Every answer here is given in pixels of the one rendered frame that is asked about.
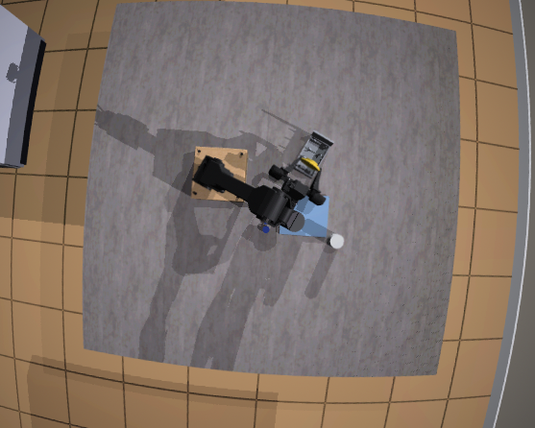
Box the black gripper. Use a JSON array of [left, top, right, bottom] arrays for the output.
[[268, 156, 326, 208]]

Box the light blue rectangular mat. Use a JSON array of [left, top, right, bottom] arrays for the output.
[[280, 196, 329, 237]]

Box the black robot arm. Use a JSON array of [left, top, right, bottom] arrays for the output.
[[193, 155, 309, 232]]

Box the white cylinder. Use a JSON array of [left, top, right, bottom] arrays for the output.
[[328, 234, 344, 249]]

